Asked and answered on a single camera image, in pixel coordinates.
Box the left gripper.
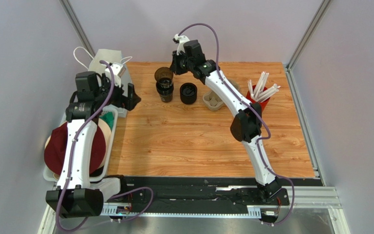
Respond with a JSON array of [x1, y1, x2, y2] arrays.
[[94, 74, 141, 111]]

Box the separated black cup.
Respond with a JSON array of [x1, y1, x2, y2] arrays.
[[154, 67, 173, 88]]

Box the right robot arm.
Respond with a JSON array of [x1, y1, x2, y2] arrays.
[[170, 39, 292, 203]]

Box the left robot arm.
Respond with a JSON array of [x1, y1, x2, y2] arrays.
[[46, 71, 141, 218]]

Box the black lidded coffee cup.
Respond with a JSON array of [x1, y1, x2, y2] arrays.
[[180, 83, 197, 105]]

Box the green item in bin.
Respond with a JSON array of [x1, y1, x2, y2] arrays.
[[99, 112, 114, 130]]

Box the beige round plate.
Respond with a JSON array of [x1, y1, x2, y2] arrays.
[[44, 117, 113, 181]]

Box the bottom pulp cup carrier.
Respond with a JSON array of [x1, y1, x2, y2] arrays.
[[203, 77, 244, 116]]

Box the white wrapped straws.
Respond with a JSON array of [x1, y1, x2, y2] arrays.
[[247, 72, 281, 100]]

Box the maroon cloth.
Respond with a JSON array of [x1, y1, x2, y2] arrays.
[[43, 120, 107, 176]]

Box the red cup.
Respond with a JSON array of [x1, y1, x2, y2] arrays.
[[246, 84, 270, 111]]

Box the white plastic bin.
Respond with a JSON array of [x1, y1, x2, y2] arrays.
[[43, 106, 118, 183]]

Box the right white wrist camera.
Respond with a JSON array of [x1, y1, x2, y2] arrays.
[[173, 34, 190, 55]]

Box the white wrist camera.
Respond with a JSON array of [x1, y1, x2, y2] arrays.
[[173, 34, 190, 55], [105, 63, 126, 88]]

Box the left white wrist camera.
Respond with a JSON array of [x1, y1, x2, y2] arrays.
[[105, 63, 126, 88]]

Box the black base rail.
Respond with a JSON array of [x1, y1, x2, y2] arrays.
[[102, 176, 322, 218]]

